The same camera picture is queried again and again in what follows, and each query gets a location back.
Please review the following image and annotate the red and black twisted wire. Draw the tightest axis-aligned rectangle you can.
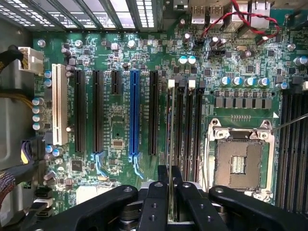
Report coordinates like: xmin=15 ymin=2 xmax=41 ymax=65
xmin=199 ymin=0 xmax=281 ymax=47

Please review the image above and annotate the black and purple connector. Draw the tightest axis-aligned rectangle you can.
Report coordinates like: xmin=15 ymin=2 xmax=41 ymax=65
xmin=20 ymin=139 xmax=47 ymax=167

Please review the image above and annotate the thin metal locking lever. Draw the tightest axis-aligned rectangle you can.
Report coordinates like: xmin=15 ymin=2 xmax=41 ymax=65
xmin=270 ymin=113 xmax=308 ymax=134

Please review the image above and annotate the silver USB port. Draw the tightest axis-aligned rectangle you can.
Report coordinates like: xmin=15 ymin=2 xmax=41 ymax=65
xmin=191 ymin=5 xmax=206 ymax=25
xmin=208 ymin=5 xmax=225 ymax=25

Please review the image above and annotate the short black expansion slot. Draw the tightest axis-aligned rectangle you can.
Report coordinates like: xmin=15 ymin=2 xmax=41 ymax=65
xmin=111 ymin=70 xmax=122 ymax=95

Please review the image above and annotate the long black expansion slot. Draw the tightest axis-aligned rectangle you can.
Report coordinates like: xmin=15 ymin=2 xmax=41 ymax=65
xmin=74 ymin=69 xmax=87 ymax=154
xmin=149 ymin=70 xmax=159 ymax=156
xmin=92 ymin=69 xmax=104 ymax=154

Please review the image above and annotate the white power connector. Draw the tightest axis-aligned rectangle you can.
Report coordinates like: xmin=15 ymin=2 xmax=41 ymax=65
xmin=17 ymin=46 xmax=45 ymax=76

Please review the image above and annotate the yellow wire bundle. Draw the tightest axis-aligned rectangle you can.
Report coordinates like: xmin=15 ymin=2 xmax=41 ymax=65
xmin=0 ymin=93 xmax=35 ymax=109

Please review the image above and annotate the black RAM slot bank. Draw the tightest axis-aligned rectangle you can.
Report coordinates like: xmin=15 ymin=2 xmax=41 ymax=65
xmin=276 ymin=86 xmax=308 ymax=214

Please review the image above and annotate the black sleeved cable bundle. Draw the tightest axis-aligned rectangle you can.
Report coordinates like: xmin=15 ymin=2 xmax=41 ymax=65
xmin=0 ymin=49 xmax=24 ymax=74

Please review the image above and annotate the black SATA connector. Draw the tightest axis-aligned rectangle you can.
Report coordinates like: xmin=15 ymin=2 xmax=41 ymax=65
xmin=34 ymin=187 xmax=54 ymax=199

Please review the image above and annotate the grey voltage regulator row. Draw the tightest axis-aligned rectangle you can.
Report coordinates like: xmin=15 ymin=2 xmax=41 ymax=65
xmin=213 ymin=90 xmax=273 ymax=109

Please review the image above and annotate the silver CPU socket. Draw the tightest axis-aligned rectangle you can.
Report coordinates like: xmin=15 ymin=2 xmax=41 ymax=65
xmin=207 ymin=118 xmax=276 ymax=202

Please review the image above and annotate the green motherboard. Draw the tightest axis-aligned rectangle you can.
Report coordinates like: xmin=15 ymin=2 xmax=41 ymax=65
xmin=32 ymin=7 xmax=308 ymax=212

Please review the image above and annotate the silver ethernet port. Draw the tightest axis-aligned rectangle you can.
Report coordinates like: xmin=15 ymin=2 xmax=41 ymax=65
xmin=249 ymin=0 xmax=270 ymax=27

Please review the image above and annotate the RAM slot with black clip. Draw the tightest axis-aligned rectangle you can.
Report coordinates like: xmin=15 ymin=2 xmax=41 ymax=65
xmin=175 ymin=75 xmax=186 ymax=180
xmin=194 ymin=80 xmax=205 ymax=183

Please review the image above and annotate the braided purple cable bundle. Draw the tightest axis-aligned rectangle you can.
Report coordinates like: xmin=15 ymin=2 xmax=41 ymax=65
xmin=0 ymin=167 xmax=17 ymax=211

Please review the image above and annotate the blue expansion slot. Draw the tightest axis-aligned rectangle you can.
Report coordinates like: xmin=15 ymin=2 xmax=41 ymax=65
xmin=129 ymin=69 xmax=141 ymax=156

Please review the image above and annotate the RAM slot with white clip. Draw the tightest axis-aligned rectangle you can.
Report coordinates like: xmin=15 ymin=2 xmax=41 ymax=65
xmin=185 ymin=79 xmax=196 ymax=181
xmin=166 ymin=79 xmax=176 ymax=169

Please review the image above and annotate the white PCI expansion slot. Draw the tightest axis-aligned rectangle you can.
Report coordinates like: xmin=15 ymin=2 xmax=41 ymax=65
xmin=51 ymin=63 xmax=69 ymax=146

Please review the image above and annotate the grey metal PC case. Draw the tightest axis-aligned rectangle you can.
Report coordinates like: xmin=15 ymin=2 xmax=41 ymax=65
xmin=0 ymin=0 xmax=308 ymax=231

